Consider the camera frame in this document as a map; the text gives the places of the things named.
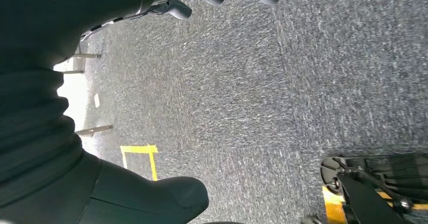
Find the white floor label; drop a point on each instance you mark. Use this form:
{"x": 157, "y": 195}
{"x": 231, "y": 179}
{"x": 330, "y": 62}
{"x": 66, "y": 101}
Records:
{"x": 97, "y": 101}

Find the steel frame table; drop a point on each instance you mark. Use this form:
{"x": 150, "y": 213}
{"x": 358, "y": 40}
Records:
{"x": 93, "y": 130}

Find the yellow floor tape square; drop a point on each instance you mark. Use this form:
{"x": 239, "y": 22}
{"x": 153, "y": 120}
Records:
{"x": 138, "y": 149}
{"x": 332, "y": 205}

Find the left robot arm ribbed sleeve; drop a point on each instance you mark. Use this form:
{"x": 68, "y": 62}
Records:
{"x": 33, "y": 122}

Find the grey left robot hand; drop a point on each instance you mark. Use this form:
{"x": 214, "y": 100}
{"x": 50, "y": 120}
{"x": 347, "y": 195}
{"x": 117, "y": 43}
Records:
{"x": 67, "y": 15}

